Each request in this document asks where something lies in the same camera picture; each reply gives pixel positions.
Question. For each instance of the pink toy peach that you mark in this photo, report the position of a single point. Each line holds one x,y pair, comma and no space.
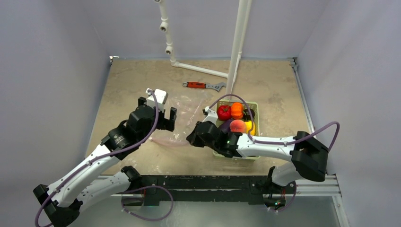
238,126

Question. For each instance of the orange toy pumpkin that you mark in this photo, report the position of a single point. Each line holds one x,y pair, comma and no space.
237,111

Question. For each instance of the yellow toy bell pepper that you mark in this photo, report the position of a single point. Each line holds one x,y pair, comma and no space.
250,128

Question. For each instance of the red toy tomato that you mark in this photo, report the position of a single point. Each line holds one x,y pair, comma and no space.
224,112

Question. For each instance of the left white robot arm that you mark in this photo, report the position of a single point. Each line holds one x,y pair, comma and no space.
65,199

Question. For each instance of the red handled adjustable wrench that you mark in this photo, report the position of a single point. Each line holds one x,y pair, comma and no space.
200,85

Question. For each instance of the light green plastic basket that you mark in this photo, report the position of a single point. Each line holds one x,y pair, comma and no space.
251,105

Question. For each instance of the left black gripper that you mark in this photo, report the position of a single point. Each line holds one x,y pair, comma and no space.
167,124

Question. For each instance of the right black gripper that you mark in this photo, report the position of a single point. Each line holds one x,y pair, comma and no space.
200,134

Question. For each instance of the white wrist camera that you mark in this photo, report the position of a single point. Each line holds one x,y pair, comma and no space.
210,115
157,98

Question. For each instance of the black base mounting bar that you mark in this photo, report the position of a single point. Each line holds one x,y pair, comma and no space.
252,189

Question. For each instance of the dark purple toy tomato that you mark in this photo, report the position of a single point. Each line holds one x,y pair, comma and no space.
249,114

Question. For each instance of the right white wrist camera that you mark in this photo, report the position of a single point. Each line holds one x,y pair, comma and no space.
210,115

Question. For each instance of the white pvc pipe frame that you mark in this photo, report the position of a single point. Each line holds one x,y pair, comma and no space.
242,18

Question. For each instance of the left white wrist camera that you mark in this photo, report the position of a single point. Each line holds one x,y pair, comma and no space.
157,98

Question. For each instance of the aluminium rail frame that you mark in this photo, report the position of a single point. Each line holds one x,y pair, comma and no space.
337,199

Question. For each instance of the purple toy eggplant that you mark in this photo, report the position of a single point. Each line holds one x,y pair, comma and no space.
225,126

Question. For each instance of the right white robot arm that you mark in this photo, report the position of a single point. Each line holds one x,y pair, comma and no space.
305,157

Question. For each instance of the clear zip top bag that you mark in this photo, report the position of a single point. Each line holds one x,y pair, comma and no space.
188,111

